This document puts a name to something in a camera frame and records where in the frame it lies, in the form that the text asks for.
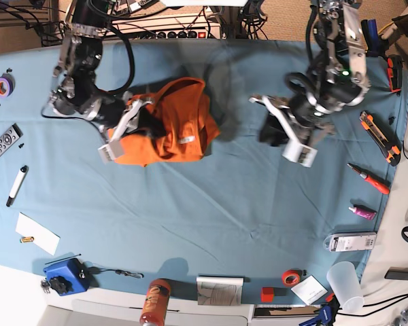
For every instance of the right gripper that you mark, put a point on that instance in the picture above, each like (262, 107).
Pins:
(135, 118)

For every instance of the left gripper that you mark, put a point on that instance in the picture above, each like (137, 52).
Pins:
(273, 134)

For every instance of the orange t-shirt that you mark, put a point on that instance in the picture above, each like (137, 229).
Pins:
(183, 107)

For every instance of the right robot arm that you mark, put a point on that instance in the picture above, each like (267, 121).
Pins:
(75, 95)

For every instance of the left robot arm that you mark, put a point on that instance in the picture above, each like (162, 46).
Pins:
(336, 76)

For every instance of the blue table cloth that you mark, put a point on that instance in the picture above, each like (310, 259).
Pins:
(243, 210)

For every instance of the orange black utility knife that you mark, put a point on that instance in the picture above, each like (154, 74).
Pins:
(388, 145)

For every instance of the purple glue tube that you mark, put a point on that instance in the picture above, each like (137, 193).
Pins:
(365, 213)

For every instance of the red screwdriver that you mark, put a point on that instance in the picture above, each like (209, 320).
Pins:
(376, 183)

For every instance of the packaged item in blister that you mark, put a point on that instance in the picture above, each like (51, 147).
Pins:
(346, 242)

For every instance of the orange black clamp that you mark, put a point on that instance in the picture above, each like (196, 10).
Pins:
(395, 72)

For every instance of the blue clamp top right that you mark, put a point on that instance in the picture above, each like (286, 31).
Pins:
(369, 31)

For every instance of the blue clamp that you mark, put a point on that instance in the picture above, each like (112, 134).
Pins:
(326, 314)
(369, 31)

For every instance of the red tape roll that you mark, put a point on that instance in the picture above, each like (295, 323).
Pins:
(291, 278)

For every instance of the purple tape roll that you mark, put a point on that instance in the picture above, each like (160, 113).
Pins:
(7, 85)

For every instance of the grey remote control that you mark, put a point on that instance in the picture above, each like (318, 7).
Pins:
(9, 138)

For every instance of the white marker pen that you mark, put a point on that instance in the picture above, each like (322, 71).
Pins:
(16, 185)

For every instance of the white paper card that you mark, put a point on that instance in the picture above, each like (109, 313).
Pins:
(42, 237)

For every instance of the red cube block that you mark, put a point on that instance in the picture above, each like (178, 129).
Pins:
(267, 294)

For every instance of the white square card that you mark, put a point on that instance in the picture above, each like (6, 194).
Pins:
(309, 290)

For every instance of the translucent plastic cup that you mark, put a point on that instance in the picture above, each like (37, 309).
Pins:
(344, 282)

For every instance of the small yellow battery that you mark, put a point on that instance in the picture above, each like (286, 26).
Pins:
(27, 239)

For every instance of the grey patterned notebook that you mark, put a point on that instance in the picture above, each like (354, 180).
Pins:
(219, 291)

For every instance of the blue box with knob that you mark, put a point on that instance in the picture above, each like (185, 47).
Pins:
(67, 277)

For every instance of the orange drink bottle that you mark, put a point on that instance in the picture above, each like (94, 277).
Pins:
(156, 303)

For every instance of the blue clamp bottom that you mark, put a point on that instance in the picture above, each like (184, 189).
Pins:
(326, 314)

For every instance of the black adapter box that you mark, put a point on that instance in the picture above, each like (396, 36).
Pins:
(396, 274)

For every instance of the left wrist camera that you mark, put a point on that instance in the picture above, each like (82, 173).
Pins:
(297, 152)

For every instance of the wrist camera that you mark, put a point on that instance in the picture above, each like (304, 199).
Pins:
(111, 151)
(297, 152)

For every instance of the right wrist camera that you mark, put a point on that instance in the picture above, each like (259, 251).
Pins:
(111, 151)

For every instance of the black cable tie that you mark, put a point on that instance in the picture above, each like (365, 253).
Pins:
(62, 259)

